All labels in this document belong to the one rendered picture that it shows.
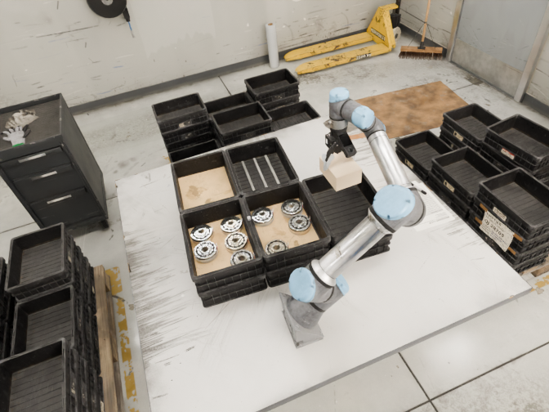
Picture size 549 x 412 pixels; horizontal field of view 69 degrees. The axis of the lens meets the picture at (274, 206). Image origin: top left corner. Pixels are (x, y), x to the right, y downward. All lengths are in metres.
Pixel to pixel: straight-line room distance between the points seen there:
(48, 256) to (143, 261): 0.77
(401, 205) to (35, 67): 4.22
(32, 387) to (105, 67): 3.48
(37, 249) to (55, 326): 0.52
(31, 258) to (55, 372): 0.80
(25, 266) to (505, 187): 2.85
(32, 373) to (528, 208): 2.69
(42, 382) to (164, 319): 0.65
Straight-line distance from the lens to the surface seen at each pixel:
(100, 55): 4.86
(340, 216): 1.93
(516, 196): 2.73
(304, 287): 1.41
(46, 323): 2.57
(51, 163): 3.03
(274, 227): 1.89
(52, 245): 2.77
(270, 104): 3.46
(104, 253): 3.27
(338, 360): 1.68
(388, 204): 1.31
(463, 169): 3.00
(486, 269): 2.02
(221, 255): 1.83
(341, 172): 1.71
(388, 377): 2.43
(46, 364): 2.28
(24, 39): 4.84
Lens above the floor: 2.23
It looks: 45 degrees down
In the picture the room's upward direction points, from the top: 8 degrees counter-clockwise
